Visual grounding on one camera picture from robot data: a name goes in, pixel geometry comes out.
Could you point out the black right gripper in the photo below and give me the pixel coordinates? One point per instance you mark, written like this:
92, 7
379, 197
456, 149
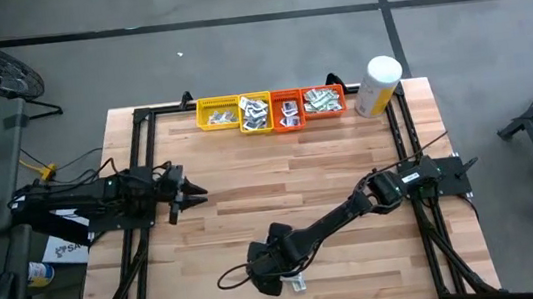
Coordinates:
274, 259

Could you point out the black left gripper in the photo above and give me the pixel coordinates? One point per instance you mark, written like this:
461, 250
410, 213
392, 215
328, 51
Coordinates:
170, 185

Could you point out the green striped bandage wrapper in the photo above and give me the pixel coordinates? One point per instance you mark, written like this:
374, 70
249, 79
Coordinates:
298, 283
312, 109
328, 93
324, 102
333, 107
311, 95

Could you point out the white packet dark print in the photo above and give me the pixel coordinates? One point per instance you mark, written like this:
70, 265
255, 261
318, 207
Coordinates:
249, 125
290, 105
261, 105
257, 115
244, 103

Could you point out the white packet blue print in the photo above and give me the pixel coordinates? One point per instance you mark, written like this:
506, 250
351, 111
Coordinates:
296, 121
285, 122
288, 113

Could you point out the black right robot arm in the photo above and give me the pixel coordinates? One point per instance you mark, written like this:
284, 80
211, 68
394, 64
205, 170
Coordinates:
335, 222

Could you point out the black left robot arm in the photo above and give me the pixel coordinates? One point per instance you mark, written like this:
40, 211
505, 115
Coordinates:
75, 196

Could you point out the yellow plastic basket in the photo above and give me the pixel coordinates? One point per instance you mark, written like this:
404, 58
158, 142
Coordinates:
206, 107
269, 127

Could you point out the black table clamp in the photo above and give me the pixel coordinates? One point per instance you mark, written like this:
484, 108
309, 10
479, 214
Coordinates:
334, 80
185, 99

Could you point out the orange plastic basket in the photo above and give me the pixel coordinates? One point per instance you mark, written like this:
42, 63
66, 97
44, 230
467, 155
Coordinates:
285, 96
325, 115

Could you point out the white floor scrap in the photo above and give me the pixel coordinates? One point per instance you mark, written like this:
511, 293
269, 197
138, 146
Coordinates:
179, 54

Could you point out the white printed cardboard box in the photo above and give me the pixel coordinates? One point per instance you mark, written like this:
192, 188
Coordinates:
64, 250

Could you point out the black desk support bar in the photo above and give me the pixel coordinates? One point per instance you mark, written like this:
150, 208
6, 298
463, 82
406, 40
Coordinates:
54, 231

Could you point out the yellow power plug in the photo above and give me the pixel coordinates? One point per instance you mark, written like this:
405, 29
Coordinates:
47, 171

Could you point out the white yellow can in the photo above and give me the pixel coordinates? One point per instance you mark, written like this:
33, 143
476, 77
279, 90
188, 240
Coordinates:
40, 274

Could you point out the white yellow wipes canister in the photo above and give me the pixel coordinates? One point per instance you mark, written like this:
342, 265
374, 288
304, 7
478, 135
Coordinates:
375, 89

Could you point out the black clamp lever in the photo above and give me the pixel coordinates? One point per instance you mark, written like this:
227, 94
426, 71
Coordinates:
468, 165

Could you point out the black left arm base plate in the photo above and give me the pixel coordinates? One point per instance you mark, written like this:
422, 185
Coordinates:
124, 225

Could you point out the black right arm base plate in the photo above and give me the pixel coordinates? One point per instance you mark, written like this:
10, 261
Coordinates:
453, 176

